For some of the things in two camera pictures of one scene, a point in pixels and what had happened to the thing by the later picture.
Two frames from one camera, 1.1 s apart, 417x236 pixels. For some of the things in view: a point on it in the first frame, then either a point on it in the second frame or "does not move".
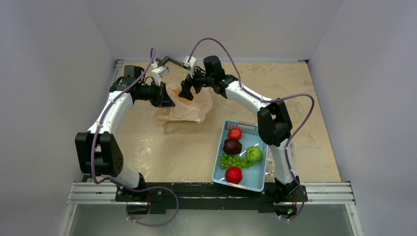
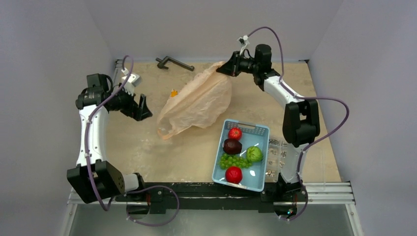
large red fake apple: [233, 174] does not move
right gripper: [193, 83] -> [235, 64]
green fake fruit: [254, 154] does not move
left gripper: [162, 99] -> [137, 112]
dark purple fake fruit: [231, 146] does not move
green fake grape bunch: [228, 161] does not move
